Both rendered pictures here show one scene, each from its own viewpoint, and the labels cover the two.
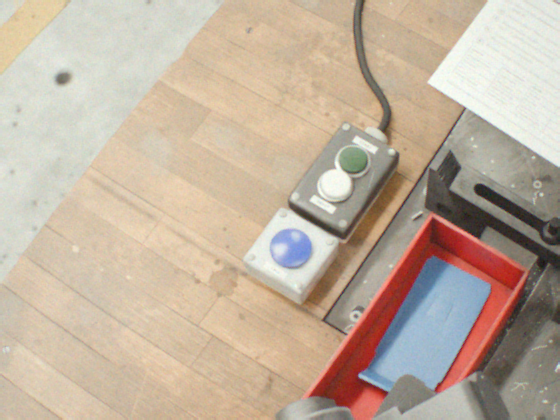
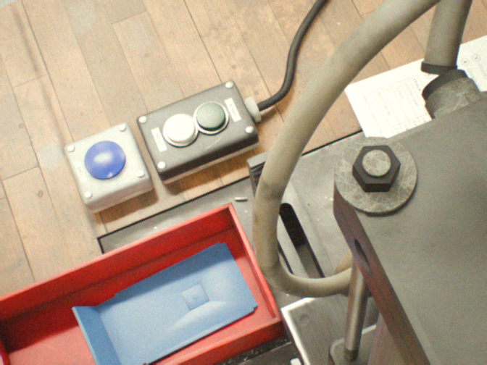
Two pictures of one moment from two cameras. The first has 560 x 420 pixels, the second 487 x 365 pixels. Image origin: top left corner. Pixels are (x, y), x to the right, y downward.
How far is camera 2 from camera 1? 56 cm
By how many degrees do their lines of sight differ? 16
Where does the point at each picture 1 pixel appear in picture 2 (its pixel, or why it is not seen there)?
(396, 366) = (120, 321)
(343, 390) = (64, 312)
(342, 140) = (217, 95)
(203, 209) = (78, 88)
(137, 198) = (36, 48)
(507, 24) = (472, 74)
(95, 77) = not seen: outside the picture
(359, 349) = (104, 284)
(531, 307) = (283, 354)
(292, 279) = (87, 187)
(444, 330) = (185, 318)
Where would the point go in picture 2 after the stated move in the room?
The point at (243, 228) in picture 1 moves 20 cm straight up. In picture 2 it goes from (96, 122) to (42, 17)
